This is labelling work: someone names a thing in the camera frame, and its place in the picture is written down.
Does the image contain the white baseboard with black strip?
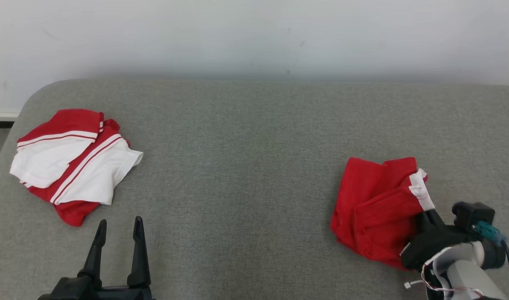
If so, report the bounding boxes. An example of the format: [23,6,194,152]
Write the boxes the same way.
[0,110,20,129]

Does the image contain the right camera cable teal plug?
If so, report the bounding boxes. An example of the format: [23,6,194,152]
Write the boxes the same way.
[474,221,509,297]

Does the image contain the red shorts with white stripe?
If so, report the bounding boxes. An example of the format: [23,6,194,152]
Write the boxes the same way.
[330,157,436,270]

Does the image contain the grey fabric sofa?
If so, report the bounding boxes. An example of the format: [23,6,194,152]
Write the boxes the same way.
[0,79,509,300]

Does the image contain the thin red white wires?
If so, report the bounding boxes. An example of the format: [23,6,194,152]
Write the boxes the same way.
[404,245,484,298]

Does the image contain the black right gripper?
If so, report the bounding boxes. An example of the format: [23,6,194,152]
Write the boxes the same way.
[400,210,483,271]

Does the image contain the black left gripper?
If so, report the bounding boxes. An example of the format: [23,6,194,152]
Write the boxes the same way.
[38,216,155,300]

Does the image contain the red white basketball jersey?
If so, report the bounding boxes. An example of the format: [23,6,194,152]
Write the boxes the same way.
[10,109,144,227]

